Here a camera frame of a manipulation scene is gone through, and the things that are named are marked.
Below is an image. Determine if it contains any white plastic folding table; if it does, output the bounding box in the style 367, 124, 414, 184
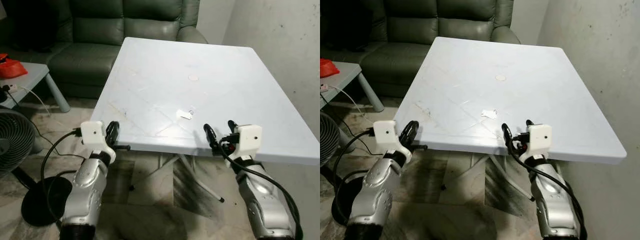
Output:
90, 36, 321, 203
392, 36, 628, 202

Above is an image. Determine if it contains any green leather sofa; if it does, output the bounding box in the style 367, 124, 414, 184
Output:
320, 0, 521, 99
0, 0, 209, 100

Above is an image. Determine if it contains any black standing fan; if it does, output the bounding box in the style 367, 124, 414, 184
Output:
320, 110, 364, 226
0, 107, 74, 227

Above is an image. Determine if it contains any grey side table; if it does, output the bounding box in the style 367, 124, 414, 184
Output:
320, 61, 385, 113
0, 62, 71, 114

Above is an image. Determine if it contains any red plastic bag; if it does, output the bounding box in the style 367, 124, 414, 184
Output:
320, 57, 341, 79
0, 53, 29, 80

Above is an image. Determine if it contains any black fabric item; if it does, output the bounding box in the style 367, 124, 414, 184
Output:
0, 0, 67, 52
320, 0, 385, 52

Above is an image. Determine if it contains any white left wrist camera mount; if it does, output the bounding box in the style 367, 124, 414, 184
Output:
372, 120, 414, 164
80, 120, 117, 164

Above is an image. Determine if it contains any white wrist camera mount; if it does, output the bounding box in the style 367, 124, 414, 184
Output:
230, 124, 263, 161
520, 123, 554, 161
80, 120, 117, 164
372, 120, 414, 164

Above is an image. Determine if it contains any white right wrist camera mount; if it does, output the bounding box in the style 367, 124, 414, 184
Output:
520, 123, 554, 161
230, 124, 263, 161

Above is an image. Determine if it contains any thin white cable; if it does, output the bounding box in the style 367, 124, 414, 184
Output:
329, 86, 375, 124
15, 86, 53, 117

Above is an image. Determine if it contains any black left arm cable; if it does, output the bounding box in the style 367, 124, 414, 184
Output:
40, 128, 84, 229
331, 128, 376, 227

